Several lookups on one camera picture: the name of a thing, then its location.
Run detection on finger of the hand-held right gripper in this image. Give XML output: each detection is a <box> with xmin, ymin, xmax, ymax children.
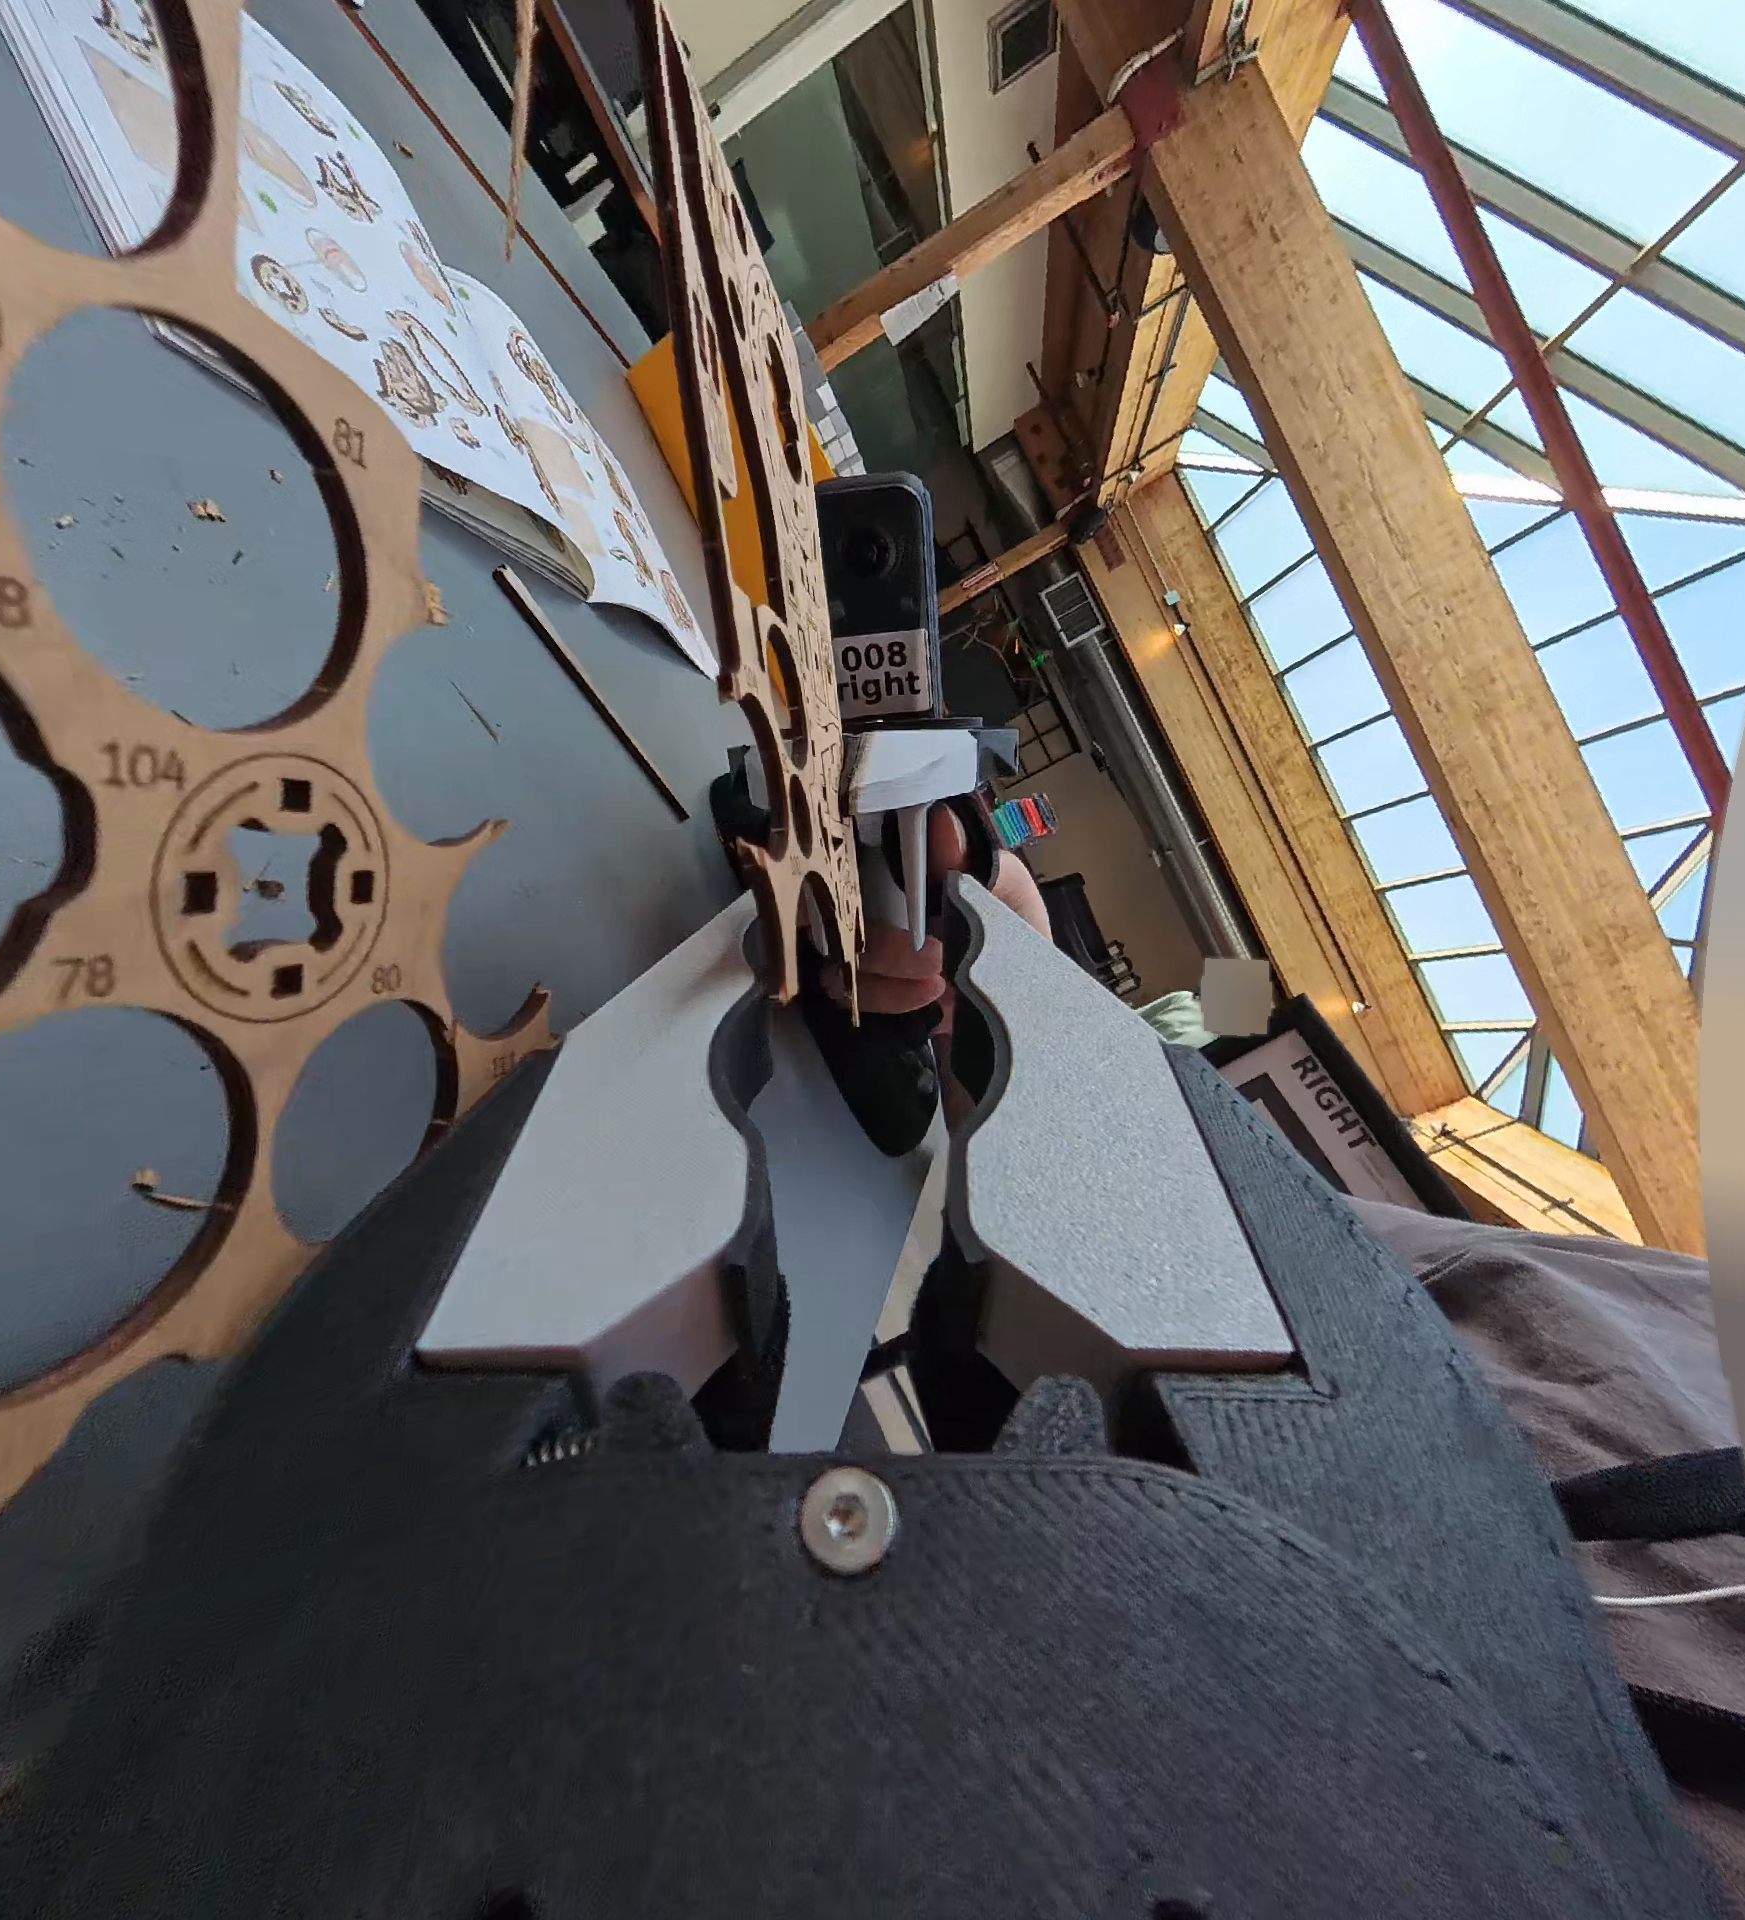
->
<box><xmin>841</xmin><ymin>730</ymin><xmax>988</xmax><ymax>954</ymax></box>

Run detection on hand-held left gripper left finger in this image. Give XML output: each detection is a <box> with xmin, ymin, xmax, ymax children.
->
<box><xmin>415</xmin><ymin>895</ymin><xmax>788</xmax><ymax>1451</ymax></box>

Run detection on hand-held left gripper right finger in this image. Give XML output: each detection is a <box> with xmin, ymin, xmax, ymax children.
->
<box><xmin>946</xmin><ymin>872</ymin><xmax>1296</xmax><ymax>1452</ymax></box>

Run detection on laser-cut wooden parts sheet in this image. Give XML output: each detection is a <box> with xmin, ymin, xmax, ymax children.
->
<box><xmin>641</xmin><ymin>0</ymin><xmax>871</xmax><ymax>1031</ymax></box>

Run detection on person's right hand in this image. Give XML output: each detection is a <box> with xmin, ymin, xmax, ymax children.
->
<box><xmin>847</xmin><ymin>854</ymin><xmax>1049</xmax><ymax>1036</ymax></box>

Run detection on black framed marker sign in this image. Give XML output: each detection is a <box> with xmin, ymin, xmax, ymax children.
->
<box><xmin>1214</xmin><ymin>991</ymin><xmax>1473</xmax><ymax>1216</ymax></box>

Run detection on yellow plastic bin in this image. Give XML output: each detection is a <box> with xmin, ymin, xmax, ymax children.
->
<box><xmin>622</xmin><ymin>338</ymin><xmax>834</xmax><ymax>506</ymax></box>

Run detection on thin wooden stick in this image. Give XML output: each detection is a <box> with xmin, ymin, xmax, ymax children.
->
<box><xmin>498</xmin><ymin>564</ymin><xmax>697</xmax><ymax>824</ymax></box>

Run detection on open instruction booklet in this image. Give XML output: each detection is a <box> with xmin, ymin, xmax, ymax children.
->
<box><xmin>0</xmin><ymin>0</ymin><xmax>724</xmax><ymax>677</ymax></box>

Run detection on large wooden sheet round holes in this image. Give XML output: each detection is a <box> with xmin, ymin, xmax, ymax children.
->
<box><xmin>0</xmin><ymin>0</ymin><xmax>565</xmax><ymax>1624</ymax></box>

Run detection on black lanyard strap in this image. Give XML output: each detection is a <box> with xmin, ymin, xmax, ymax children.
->
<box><xmin>1546</xmin><ymin>1447</ymin><xmax>1745</xmax><ymax>1608</ymax></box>

